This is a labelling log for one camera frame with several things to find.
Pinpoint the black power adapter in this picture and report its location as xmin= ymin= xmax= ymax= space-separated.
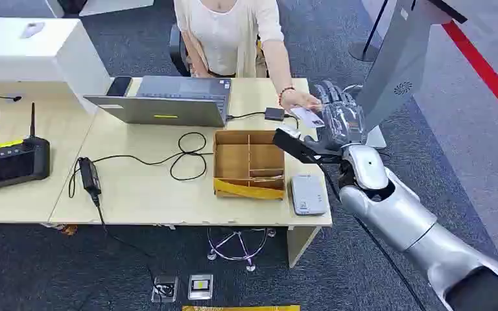
xmin=78 ymin=157 xmax=103 ymax=207

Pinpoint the chrome stool base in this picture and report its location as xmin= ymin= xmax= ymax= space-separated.
xmin=206 ymin=227 xmax=277 ymax=273

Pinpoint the large white box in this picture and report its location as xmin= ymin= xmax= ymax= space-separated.
xmin=0 ymin=17 xmax=113 ymax=115

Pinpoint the white table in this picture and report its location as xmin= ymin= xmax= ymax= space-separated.
xmin=44 ymin=0 xmax=156 ymax=18

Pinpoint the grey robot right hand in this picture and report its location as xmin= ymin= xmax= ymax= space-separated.
xmin=314 ymin=80 xmax=367 ymax=149

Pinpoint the black controller with antennas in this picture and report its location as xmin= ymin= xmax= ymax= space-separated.
xmin=0 ymin=102 xmax=52 ymax=192

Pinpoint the person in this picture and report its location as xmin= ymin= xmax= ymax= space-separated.
xmin=173 ymin=0 xmax=324 ymax=114

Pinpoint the yellow floor tape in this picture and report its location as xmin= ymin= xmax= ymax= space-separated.
xmin=182 ymin=305 xmax=301 ymax=311

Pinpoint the pale desk leg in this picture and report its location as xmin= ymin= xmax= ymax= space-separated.
xmin=286 ymin=225 xmax=322 ymax=270

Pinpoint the white card reader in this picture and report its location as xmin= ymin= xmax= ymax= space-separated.
xmin=290 ymin=173 xmax=330 ymax=217

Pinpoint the looped black cable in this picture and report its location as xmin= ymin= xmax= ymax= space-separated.
xmin=67 ymin=132 xmax=215 ymax=199

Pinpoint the grey laptop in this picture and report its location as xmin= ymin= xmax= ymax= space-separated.
xmin=83 ymin=75 xmax=233 ymax=129

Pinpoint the black usb dock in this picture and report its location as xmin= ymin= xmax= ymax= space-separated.
xmin=226 ymin=106 xmax=300 ymax=130

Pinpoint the wooden card box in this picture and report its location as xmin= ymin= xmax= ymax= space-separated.
xmin=213 ymin=129 xmax=287 ymax=202

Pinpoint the black stanchion post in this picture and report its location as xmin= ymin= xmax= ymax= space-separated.
xmin=348 ymin=0 xmax=391 ymax=63

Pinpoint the red bead bracelet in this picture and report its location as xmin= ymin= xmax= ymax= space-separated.
xmin=278 ymin=86 xmax=296 ymax=106

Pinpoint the black smartphone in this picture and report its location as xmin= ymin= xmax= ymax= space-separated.
xmin=106 ymin=76 xmax=134 ymax=98

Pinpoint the small grey device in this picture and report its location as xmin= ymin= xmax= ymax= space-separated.
xmin=19 ymin=21 xmax=46 ymax=40

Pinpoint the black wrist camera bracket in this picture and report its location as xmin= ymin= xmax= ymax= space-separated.
xmin=272 ymin=125 xmax=344 ymax=166

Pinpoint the steel floor socket with plug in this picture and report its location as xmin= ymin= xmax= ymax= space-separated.
xmin=150 ymin=274 xmax=180 ymax=304

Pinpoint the person's hand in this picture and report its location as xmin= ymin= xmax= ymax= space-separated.
xmin=279 ymin=88 xmax=324 ymax=114

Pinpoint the white id card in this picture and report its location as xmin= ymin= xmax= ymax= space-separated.
xmin=289 ymin=106 xmax=326 ymax=129

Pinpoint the black power cord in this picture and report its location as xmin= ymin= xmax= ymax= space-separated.
xmin=96 ymin=205 xmax=168 ymax=297

